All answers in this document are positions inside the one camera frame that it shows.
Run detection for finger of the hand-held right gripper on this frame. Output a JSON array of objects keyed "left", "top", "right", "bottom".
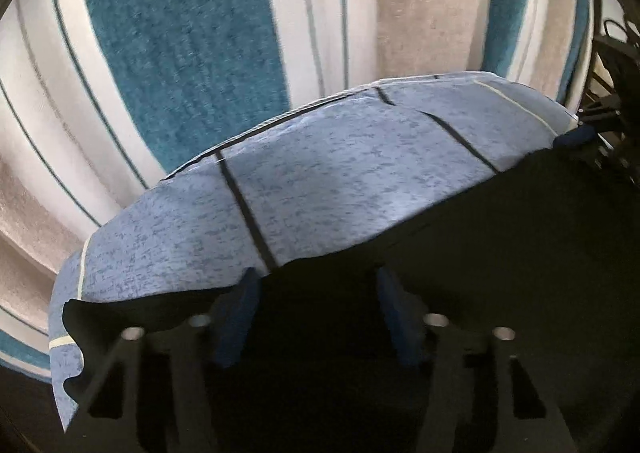
[{"left": 553, "top": 100, "right": 624, "bottom": 150}]

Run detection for black pants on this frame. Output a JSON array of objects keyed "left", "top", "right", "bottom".
[{"left": 62, "top": 146, "right": 640, "bottom": 453}]

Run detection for teal white beige striped blanket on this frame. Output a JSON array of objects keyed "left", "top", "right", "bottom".
[{"left": 0, "top": 0, "right": 608, "bottom": 384}]

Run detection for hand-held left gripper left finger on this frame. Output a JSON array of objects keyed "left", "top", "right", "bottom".
[{"left": 70, "top": 267, "right": 263, "bottom": 453}]

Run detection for blue checked cloth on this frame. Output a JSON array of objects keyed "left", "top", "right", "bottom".
[{"left": 47, "top": 72, "right": 581, "bottom": 434}]

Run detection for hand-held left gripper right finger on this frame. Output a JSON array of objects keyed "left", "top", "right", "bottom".
[{"left": 375, "top": 265, "right": 576, "bottom": 453}]

